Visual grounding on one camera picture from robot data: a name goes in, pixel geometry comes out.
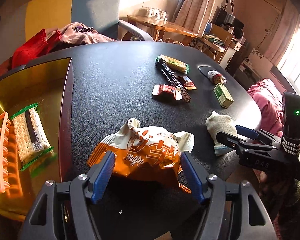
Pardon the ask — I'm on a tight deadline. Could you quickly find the beige knit sock roll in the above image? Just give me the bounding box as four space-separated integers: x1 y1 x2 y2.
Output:
206 111 238 156

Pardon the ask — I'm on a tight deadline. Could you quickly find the green white small carton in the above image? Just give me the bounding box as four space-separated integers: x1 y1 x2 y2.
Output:
213 83 234 108

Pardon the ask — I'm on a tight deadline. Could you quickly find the large cracker pack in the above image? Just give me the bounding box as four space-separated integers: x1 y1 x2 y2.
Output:
11 103 56 173

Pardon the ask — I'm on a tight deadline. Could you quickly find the orange muffin snack bag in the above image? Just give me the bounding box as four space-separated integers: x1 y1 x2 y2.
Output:
87 118 194 193

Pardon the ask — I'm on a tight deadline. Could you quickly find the red small snack packet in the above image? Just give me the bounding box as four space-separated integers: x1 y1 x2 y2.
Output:
152 85 182 100

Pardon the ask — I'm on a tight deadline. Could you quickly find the orange plastic rack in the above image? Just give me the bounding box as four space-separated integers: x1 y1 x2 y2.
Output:
0 112 12 195

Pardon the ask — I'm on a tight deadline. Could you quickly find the gloved right hand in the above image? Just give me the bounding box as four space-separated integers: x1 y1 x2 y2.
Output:
258 171 300 220

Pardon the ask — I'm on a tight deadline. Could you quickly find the pink bed cover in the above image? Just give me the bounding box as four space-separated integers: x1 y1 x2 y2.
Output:
246 78 300 239

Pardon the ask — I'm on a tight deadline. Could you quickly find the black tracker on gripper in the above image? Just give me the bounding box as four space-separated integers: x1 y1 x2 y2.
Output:
281 92 300 158

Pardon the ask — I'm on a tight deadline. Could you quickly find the white small cabinet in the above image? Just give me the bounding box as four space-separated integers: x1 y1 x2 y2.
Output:
219 40 242 69

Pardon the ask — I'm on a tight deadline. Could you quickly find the wooden chair with clothes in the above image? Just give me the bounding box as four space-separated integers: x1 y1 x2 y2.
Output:
189 24 234 63

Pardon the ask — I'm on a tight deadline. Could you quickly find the right window curtain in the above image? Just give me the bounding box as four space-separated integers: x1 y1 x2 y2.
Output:
264 0 300 66

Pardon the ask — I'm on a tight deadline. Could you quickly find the window curtain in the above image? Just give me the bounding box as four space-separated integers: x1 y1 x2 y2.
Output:
264 0 300 66
173 0 216 37

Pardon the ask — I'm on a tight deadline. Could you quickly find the black monitor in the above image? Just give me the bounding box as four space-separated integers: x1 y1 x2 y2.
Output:
213 7 244 40

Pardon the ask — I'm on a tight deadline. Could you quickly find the gold red tin box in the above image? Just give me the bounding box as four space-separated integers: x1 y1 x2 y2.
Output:
0 58 72 221

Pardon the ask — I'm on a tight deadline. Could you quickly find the wooden side table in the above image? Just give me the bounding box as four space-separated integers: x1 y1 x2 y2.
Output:
127 15 197 46

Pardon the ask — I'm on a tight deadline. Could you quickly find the middle window curtain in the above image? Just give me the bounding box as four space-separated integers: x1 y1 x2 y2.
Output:
173 0 216 37

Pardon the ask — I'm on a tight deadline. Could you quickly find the clear glass tray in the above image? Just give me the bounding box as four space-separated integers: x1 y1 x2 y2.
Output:
140 7 169 22

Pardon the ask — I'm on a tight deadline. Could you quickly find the red cloth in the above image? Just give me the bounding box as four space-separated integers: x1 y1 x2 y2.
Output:
0 29 62 77

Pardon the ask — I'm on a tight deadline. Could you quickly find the pink brown cloth pile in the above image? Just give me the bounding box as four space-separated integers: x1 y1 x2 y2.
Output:
45 22 116 46

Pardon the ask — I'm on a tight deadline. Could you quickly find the grey yellow blue armchair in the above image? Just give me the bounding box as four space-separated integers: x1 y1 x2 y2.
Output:
0 0 153 65

